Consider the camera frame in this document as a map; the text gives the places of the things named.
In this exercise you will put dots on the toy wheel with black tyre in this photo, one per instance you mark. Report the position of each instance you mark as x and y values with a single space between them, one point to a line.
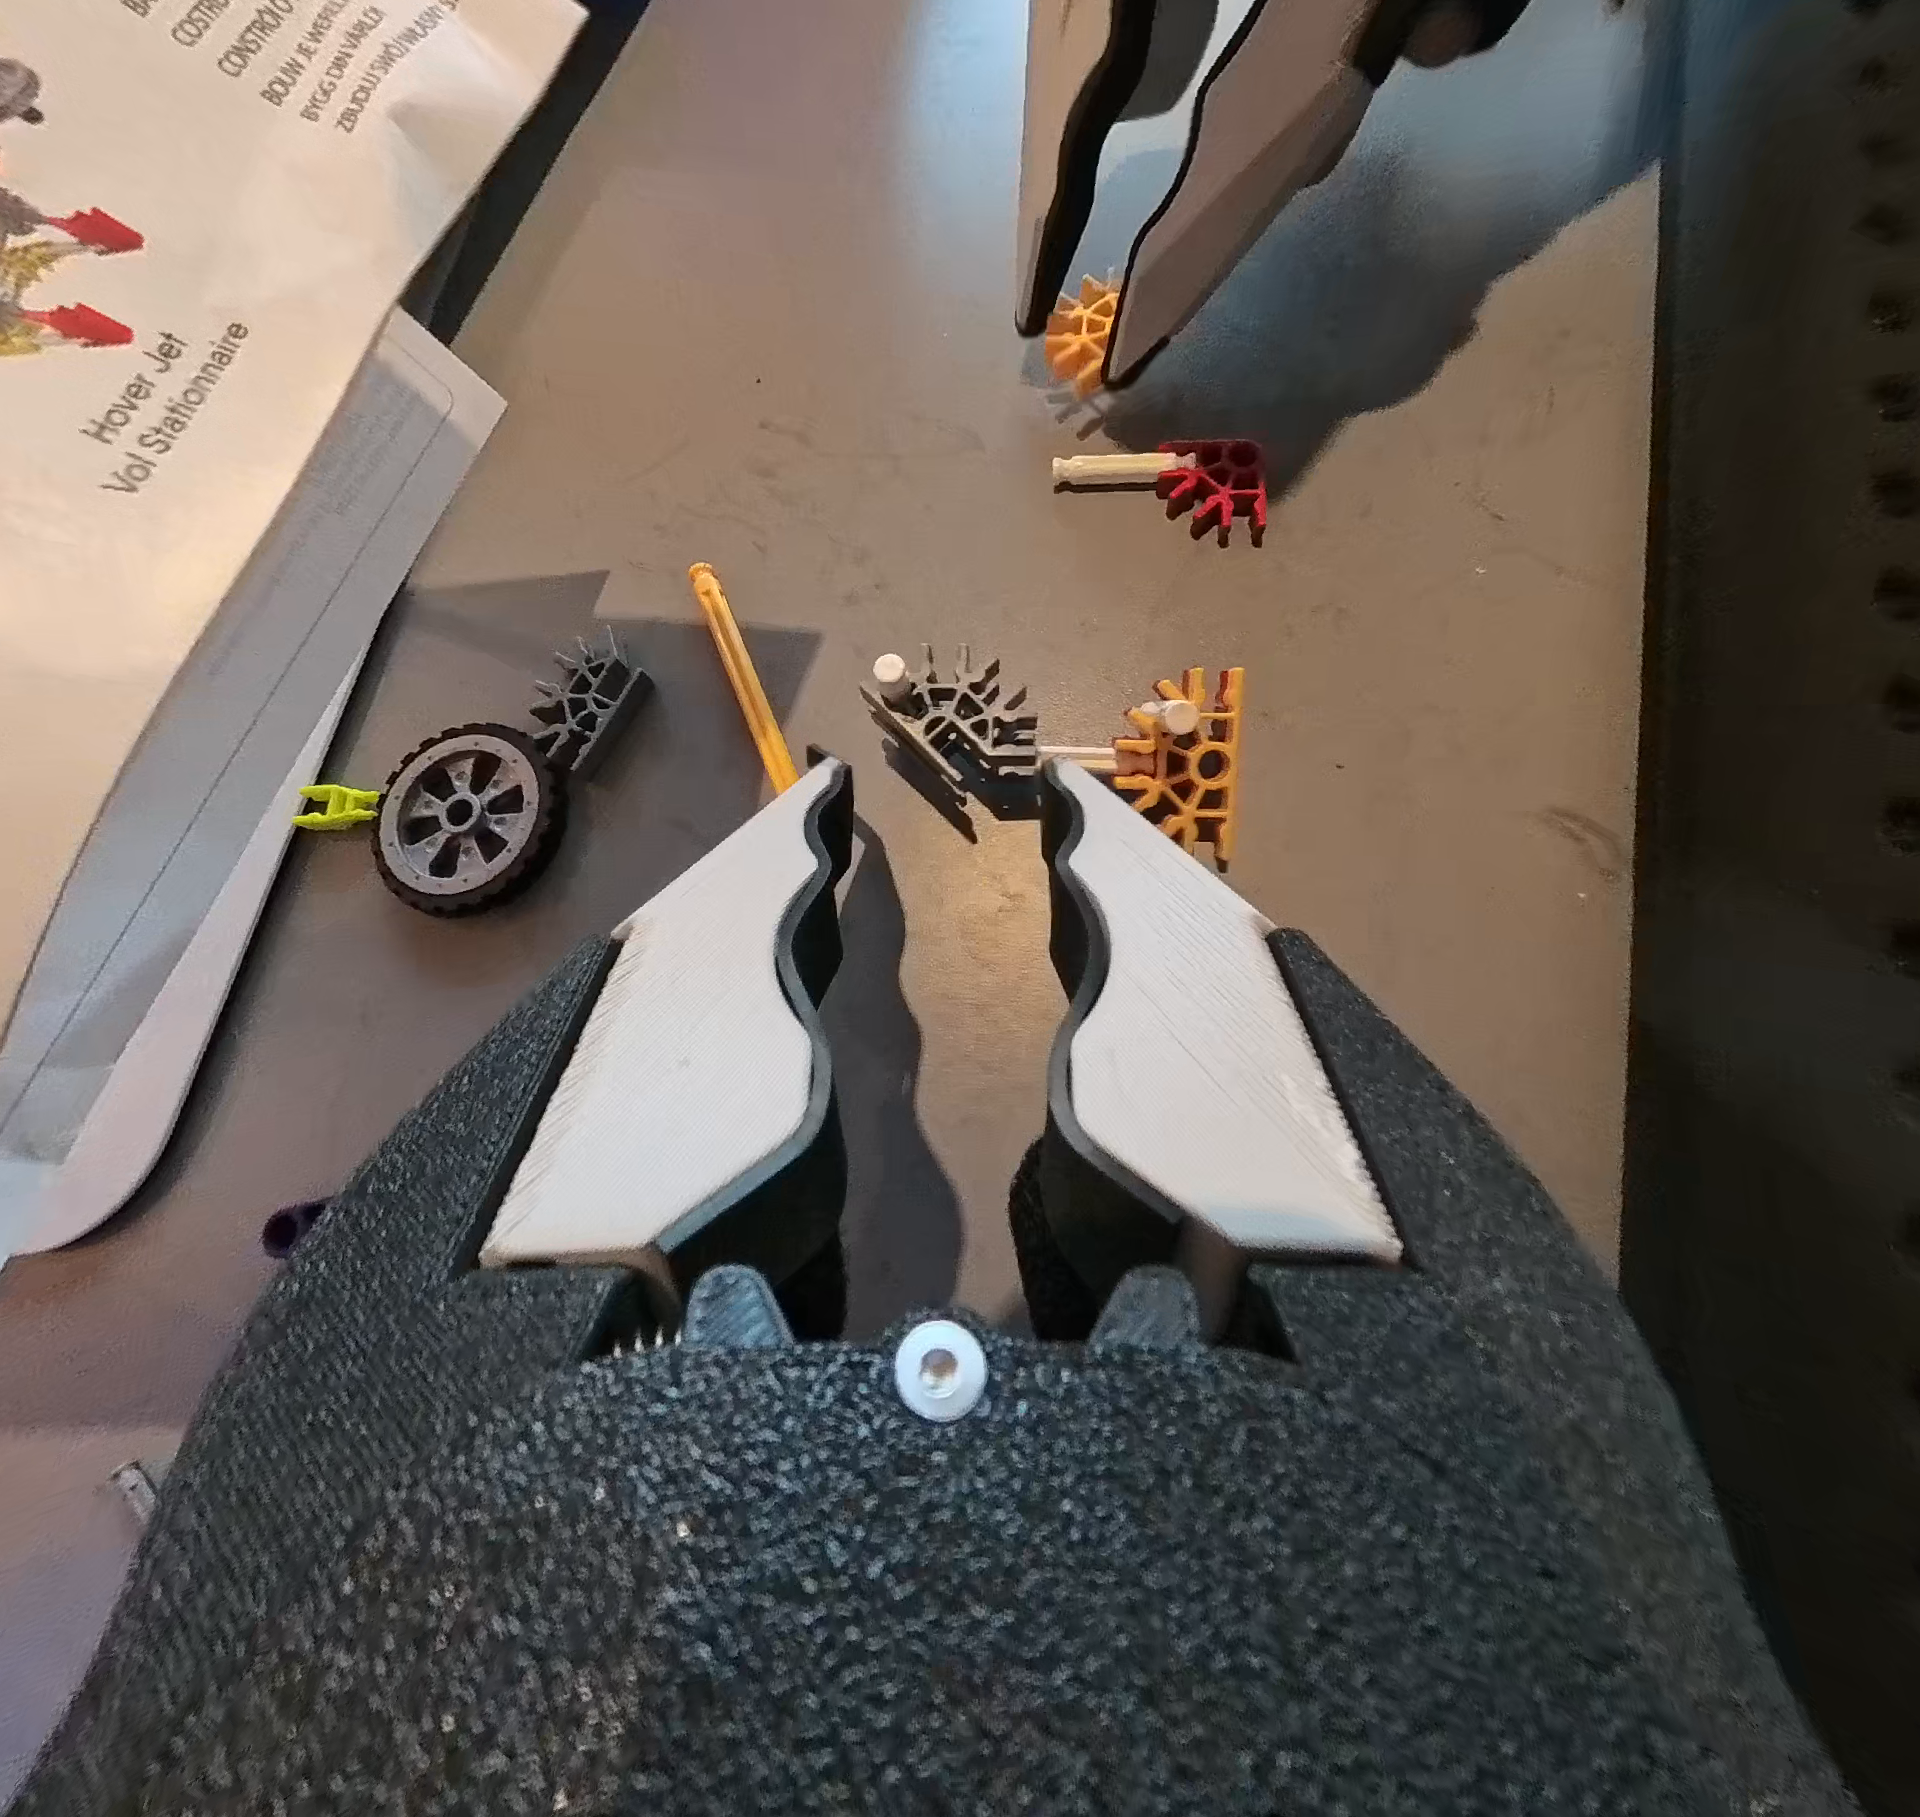
464 815

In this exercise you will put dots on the small grey pin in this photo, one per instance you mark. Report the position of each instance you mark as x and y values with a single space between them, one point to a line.
132 1488

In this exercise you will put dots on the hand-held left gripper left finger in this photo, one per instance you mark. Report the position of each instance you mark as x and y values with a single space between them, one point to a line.
660 1083

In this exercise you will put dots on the short white rod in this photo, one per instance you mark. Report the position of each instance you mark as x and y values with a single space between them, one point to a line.
1111 469
1077 754
888 674
1171 717

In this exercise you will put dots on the red plastic connector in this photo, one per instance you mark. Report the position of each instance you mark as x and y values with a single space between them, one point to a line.
1222 475

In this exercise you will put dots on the long yellow rod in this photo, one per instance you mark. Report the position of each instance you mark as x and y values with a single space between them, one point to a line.
743 678

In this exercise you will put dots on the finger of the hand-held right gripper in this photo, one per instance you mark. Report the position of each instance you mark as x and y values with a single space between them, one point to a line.
1291 107
1111 3

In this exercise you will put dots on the yellow half-round connector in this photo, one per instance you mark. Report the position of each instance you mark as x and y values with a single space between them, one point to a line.
1083 332

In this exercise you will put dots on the purple connector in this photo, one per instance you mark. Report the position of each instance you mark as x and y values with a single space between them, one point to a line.
292 1229

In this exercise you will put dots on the lime green clip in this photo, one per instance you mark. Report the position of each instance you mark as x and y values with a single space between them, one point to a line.
333 808

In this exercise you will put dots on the toy instruction booklet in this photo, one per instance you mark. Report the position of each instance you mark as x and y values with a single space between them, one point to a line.
225 197

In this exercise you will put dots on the orange plastic connector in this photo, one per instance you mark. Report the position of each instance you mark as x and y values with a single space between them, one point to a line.
1208 783

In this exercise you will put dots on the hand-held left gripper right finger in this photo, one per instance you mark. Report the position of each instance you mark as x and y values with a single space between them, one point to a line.
1200 1068

